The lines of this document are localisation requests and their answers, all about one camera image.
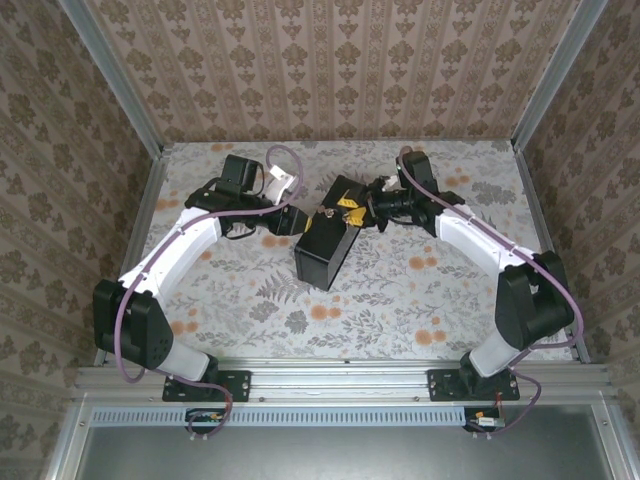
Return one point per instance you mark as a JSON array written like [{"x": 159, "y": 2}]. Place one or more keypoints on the small metal key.
[{"x": 346, "y": 218}]

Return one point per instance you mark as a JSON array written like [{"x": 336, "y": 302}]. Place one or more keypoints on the black rectangular box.
[{"x": 320, "y": 260}]

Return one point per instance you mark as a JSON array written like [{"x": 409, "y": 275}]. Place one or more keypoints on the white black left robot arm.
[{"x": 130, "y": 325}]

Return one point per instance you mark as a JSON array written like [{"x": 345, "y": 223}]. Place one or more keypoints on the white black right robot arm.
[{"x": 535, "y": 300}]

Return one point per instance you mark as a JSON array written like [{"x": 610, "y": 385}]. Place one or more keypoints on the small circuit board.
[
  {"x": 487, "y": 420},
  {"x": 202, "y": 417}
]

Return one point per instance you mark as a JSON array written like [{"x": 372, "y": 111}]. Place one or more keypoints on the grey metal panel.
[{"x": 325, "y": 455}]

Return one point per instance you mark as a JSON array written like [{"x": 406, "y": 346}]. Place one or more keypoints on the aluminium side rail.
[
  {"x": 142, "y": 225},
  {"x": 534, "y": 200}
]

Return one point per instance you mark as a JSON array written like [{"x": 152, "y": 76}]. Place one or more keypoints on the aluminium frame post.
[
  {"x": 115, "y": 80},
  {"x": 555, "y": 75}
]

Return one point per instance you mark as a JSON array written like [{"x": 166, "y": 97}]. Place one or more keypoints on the long aluminium frame rail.
[{"x": 340, "y": 385}]

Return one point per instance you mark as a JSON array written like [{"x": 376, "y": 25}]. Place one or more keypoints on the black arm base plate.
[
  {"x": 442, "y": 385},
  {"x": 240, "y": 385}
]

